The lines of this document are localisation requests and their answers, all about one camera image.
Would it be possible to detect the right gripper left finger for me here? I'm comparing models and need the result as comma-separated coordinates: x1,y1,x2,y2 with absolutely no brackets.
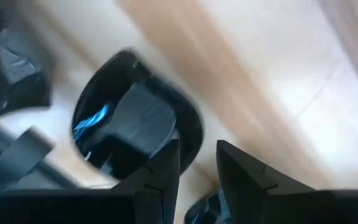
0,139,181,224

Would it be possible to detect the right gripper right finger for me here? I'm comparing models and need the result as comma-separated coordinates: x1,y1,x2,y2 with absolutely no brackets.
216,139,358,224

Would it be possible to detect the oval leaf black plate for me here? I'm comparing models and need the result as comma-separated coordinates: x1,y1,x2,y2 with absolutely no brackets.
71,49,204,182
183,187,227,224

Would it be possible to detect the black planter edge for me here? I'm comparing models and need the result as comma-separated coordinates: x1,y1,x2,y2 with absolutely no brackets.
0,15,53,125

